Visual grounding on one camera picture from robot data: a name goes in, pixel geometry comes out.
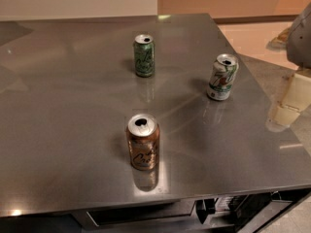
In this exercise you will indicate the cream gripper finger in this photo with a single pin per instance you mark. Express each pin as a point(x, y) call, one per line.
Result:
point(296, 99)

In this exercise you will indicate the white 7up can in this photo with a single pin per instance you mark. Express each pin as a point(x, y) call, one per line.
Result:
point(223, 75)

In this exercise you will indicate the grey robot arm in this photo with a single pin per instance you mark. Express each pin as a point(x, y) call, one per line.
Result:
point(299, 41)

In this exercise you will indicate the green soda can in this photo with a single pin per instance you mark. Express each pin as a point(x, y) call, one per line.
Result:
point(144, 55)

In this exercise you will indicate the orange soda can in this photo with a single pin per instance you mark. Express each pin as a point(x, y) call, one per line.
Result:
point(142, 133)

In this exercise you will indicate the black equipment under table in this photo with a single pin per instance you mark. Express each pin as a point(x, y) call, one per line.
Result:
point(246, 213)

